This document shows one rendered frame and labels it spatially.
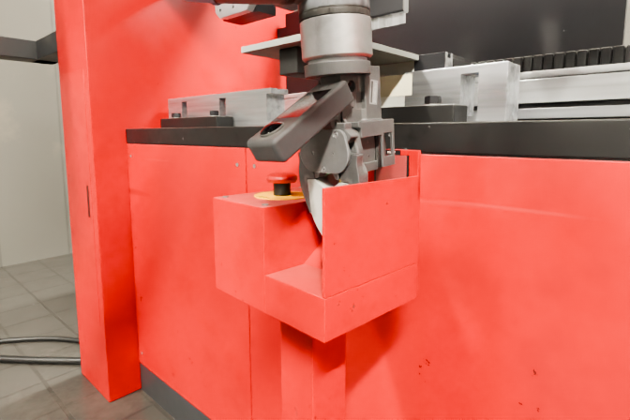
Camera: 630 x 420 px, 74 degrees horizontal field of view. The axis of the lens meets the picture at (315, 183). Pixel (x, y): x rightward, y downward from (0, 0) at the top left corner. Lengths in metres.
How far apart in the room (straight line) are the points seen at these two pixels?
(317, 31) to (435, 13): 0.99
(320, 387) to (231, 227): 0.22
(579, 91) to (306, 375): 0.72
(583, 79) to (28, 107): 3.11
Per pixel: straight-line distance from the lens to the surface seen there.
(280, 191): 0.52
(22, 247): 3.42
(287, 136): 0.37
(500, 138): 0.60
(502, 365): 0.67
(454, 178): 0.62
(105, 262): 1.46
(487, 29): 1.33
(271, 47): 0.67
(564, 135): 0.58
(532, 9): 1.30
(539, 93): 0.98
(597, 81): 0.96
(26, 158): 3.35
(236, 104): 1.14
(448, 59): 0.80
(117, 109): 1.43
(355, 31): 0.44
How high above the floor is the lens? 0.86
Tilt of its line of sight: 7 degrees down
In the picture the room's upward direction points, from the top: straight up
